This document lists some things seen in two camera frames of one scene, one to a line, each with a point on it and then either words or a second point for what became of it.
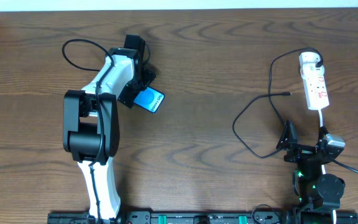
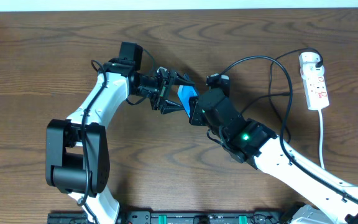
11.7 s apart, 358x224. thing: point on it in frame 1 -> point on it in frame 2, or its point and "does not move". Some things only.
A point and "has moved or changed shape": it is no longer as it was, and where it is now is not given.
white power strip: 316,93 does not move
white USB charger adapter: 307,61 does not move
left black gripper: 129,97 -> 163,90
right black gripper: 303,150 -> 194,111
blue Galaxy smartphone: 150,99 has moved or changed shape
